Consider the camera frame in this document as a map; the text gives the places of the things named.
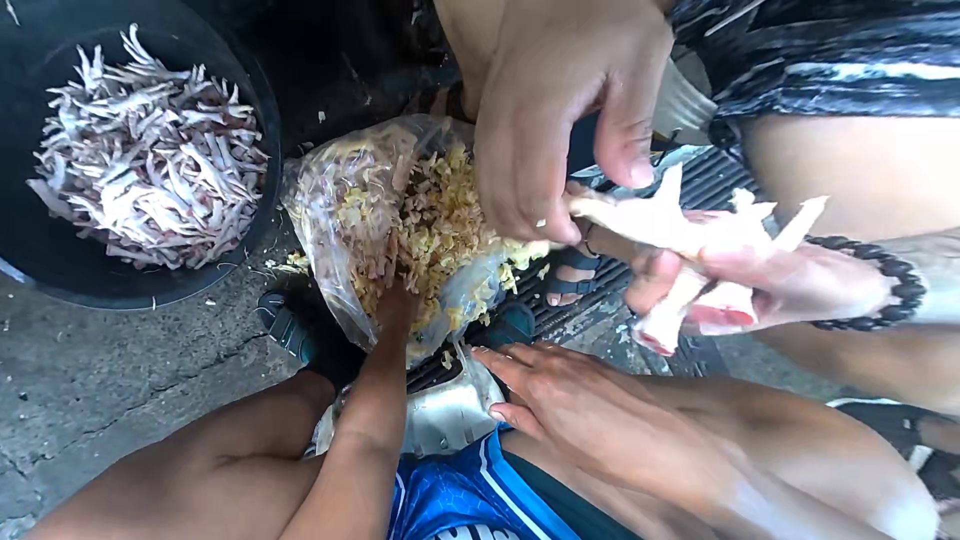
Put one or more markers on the clear plastic bag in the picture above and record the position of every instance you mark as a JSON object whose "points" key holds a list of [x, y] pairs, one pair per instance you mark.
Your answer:
{"points": [[330, 262]]}

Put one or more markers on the person's left hand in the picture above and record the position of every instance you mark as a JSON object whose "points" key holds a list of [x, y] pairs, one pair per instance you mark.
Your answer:
{"points": [[397, 306]]}

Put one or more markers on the grey ribbed object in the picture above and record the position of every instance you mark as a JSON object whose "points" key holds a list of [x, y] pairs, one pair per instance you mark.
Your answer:
{"points": [[681, 101]]}

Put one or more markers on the person's right forearm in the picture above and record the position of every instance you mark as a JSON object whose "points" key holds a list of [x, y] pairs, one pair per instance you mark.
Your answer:
{"points": [[690, 480]]}

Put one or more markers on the black and white shoe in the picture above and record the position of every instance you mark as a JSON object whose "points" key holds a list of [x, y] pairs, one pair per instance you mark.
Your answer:
{"points": [[885, 420]]}

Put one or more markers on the large black tub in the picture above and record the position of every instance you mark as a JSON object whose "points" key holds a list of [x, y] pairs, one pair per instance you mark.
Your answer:
{"points": [[97, 281]]}

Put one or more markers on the heap of yellow skin scraps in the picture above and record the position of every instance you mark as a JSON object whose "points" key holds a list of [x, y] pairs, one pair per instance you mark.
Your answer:
{"points": [[442, 229]]}

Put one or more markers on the single peeled chicken foot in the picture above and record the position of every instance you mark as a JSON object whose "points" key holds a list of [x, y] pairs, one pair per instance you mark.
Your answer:
{"points": [[652, 221]]}

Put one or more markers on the person's left forearm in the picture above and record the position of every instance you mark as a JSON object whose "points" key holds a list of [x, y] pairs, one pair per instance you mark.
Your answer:
{"points": [[360, 442]]}

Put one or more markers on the metal drain grate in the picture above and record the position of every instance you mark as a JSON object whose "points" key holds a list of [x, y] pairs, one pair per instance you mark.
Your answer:
{"points": [[619, 281]]}

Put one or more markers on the person's right thumb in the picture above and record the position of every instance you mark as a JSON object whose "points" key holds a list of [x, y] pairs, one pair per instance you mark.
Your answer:
{"points": [[519, 417]]}

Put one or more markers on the person's right fingers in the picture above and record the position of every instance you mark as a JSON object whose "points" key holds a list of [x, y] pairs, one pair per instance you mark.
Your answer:
{"points": [[532, 351]]}

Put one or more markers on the person's body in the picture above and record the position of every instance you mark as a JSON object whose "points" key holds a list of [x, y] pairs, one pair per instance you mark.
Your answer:
{"points": [[450, 499]]}

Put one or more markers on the person's right hand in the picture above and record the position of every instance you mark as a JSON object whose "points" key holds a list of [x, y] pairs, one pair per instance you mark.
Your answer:
{"points": [[570, 394]]}

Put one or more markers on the person's right index finger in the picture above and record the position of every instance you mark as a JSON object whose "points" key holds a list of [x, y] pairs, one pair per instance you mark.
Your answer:
{"points": [[504, 367]]}

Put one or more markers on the pile of pale chicken feet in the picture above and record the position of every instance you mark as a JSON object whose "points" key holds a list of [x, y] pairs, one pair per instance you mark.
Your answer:
{"points": [[150, 165]]}

